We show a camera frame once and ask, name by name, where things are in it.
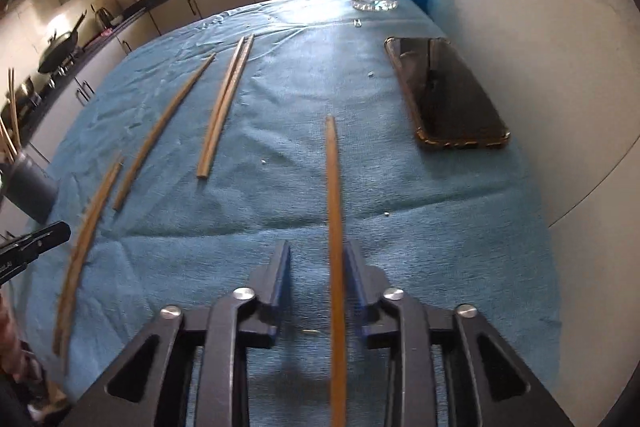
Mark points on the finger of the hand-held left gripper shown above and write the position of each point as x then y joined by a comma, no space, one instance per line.
45,237

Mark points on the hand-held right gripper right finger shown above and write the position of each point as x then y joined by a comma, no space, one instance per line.
354,272

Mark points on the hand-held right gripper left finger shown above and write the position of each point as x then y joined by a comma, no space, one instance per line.
282,272

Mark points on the long wooden chopstick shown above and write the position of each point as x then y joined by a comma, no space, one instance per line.
15,112
334,207
82,247
220,109
229,109
6,139
89,267
160,132

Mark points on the dark grey chopstick holder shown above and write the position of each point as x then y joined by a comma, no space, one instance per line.
30,187

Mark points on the blue tablecloth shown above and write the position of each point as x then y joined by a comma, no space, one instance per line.
280,187

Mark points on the black gas stove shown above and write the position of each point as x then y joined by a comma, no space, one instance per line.
65,67

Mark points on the black wok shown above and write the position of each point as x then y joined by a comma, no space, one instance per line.
60,49

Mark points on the steel kettle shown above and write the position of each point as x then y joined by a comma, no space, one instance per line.
104,18

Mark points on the black kitchen countertop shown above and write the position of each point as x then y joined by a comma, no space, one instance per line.
150,7

